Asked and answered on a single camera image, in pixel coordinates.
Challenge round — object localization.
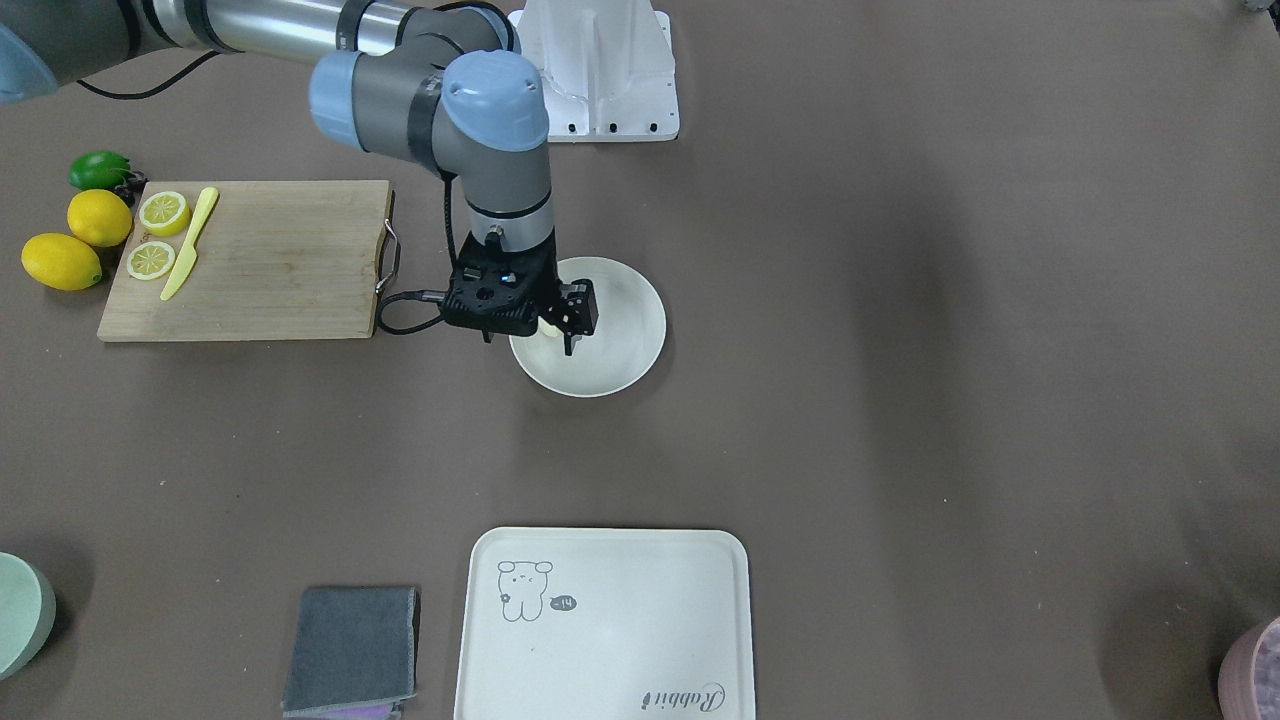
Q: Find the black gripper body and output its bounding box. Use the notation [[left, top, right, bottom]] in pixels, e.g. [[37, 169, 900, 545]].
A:
[[535, 258, 599, 340]]

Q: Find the white steamed bun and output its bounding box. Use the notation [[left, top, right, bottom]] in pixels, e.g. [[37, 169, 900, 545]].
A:
[[538, 318, 563, 340]]

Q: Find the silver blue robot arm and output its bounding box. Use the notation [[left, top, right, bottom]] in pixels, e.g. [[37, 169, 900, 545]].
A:
[[1, 1, 598, 355]]

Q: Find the cream rabbit tray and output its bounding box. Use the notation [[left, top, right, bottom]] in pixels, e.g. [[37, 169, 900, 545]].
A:
[[454, 527, 756, 719]]

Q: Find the cream round plate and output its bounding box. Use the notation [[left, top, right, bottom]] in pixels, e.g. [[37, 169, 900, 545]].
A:
[[509, 258, 667, 398]]

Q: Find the wooden cutting board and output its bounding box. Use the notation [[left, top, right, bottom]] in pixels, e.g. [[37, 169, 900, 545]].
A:
[[97, 179, 394, 342]]

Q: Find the grey folded cloth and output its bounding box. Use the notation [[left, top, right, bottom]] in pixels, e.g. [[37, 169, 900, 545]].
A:
[[282, 585, 419, 719]]

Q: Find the yellow plastic knife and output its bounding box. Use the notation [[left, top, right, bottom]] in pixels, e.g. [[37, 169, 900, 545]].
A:
[[159, 186, 220, 302]]

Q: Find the lemon half slice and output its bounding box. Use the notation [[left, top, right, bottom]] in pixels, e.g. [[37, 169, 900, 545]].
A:
[[125, 240, 177, 281], [137, 190, 192, 237]]

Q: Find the whole yellow lemon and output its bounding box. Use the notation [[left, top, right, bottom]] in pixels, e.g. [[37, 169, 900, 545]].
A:
[[20, 233, 102, 291], [67, 190, 133, 249]]

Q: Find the green lime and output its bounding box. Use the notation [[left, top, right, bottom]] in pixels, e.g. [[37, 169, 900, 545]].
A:
[[67, 150, 133, 191]]

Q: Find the mint green bowl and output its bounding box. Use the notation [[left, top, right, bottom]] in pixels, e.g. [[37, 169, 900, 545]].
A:
[[1, 552, 56, 680]]

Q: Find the pink bowl with ice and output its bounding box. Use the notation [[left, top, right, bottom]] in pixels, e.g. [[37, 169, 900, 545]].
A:
[[1216, 618, 1279, 719]]

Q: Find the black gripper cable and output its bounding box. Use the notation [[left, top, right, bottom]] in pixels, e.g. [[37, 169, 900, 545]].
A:
[[376, 170, 471, 337]]

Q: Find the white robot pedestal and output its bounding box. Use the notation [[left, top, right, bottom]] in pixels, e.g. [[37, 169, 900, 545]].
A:
[[509, 1, 681, 143]]

